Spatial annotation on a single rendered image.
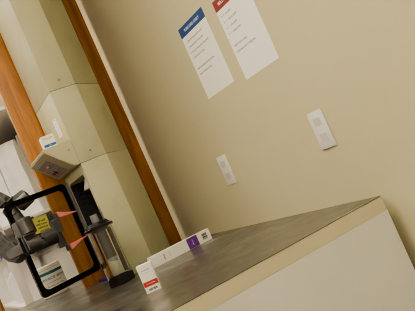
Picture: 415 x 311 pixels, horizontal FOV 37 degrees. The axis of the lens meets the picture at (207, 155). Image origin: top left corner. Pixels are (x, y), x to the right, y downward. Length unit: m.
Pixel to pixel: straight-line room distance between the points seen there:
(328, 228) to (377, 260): 0.16
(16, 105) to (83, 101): 0.43
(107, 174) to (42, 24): 0.64
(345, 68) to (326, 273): 0.53
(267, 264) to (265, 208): 0.77
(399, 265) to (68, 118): 1.37
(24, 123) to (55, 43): 0.44
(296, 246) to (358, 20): 0.57
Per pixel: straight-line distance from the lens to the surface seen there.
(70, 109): 2.49
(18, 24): 2.58
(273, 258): 1.51
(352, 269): 1.63
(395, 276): 1.71
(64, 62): 2.55
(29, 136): 2.82
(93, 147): 2.48
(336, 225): 1.61
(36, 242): 2.26
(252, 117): 2.09
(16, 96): 2.86
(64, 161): 2.44
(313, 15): 1.72
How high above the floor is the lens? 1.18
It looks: 1 degrees up
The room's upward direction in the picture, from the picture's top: 24 degrees counter-clockwise
